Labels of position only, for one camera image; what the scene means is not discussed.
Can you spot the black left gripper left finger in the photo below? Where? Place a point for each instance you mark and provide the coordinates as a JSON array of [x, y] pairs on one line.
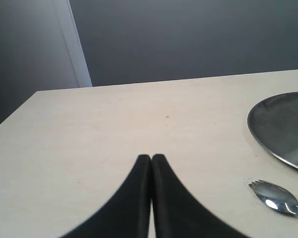
[[126, 214]]

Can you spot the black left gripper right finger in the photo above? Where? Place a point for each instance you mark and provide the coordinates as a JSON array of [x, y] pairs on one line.
[[177, 214]]

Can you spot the silver metal spork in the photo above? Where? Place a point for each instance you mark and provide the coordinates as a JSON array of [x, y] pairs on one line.
[[275, 197]]

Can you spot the round stainless steel plate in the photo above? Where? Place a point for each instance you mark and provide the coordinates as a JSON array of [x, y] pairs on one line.
[[273, 123]]

